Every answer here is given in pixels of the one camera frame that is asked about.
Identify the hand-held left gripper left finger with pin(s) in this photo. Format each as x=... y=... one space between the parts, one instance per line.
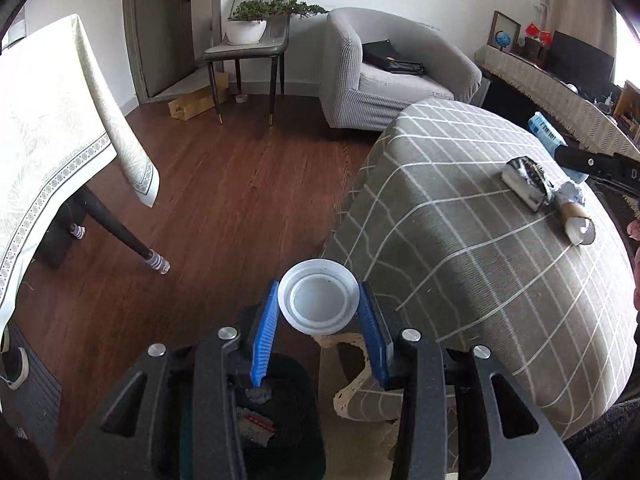
x=265 y=335

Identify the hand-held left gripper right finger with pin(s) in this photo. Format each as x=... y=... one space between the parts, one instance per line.
x=375 y=335

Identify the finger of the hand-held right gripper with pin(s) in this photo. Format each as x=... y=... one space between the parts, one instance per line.
x=585 y=160

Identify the blue packet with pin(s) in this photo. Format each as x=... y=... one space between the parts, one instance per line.
x=545 y=132

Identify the white plastic lid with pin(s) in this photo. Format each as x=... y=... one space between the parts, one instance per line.
x=320 y=300

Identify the dark teal trash bin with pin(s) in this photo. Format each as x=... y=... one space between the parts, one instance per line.
x=295 y=410

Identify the crumpled blue white paper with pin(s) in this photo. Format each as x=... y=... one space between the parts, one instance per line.
x=570 y=192

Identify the grey crumpled paper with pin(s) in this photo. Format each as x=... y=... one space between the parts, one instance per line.
x=260 y=395

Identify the black foil packet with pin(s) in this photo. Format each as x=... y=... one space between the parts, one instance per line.
x=525 y=180

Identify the cardboard tube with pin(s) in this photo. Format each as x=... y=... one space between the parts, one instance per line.
x=577 y=225

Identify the wooden desk organizer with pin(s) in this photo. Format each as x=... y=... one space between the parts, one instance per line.
x=627 y=107

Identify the side counter with fringed cloth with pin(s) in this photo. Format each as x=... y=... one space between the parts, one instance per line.
x=550 y=90

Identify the red white wrapper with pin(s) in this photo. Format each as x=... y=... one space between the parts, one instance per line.
x=257 y=425

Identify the black monitor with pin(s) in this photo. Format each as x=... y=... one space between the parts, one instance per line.
x=580 y=57

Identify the beige rug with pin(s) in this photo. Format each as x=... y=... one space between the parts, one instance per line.
x=355 y=450

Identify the brown wooden box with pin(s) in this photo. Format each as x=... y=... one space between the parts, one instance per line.
x=536 y=52

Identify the grey checked tablecloth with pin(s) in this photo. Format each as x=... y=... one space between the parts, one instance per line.
x=450 y=235

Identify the small red flags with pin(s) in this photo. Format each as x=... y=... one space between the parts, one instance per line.
x=540 y=34

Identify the framed globe picture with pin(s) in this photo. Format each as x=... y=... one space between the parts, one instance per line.
x=502 y=35

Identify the dark table leg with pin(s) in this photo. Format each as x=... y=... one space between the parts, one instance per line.
x=115 y=225

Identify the black bag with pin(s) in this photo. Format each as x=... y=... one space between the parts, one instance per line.
x=385 y=57

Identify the black box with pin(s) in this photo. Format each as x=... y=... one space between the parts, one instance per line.
x=57 y=240

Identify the cardboard box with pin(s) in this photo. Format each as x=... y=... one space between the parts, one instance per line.
x=192 y=105

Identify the dark floor mat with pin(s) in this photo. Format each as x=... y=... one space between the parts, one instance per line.
x=35 y=410

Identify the white shoe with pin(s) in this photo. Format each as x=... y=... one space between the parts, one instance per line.
x=15 y=370

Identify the grey armchair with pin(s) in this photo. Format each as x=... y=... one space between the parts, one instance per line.
x=345 y=80

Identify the grey dining chair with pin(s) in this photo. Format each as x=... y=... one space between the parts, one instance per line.
x=250 y=50

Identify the white patterned tablecloth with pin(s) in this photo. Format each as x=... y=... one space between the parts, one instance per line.
x=50 y=135

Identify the potted plant in white bowl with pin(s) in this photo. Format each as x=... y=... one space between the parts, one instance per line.
x=245 y=32

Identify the grey door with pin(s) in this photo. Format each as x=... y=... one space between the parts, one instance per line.
x=160 y=25

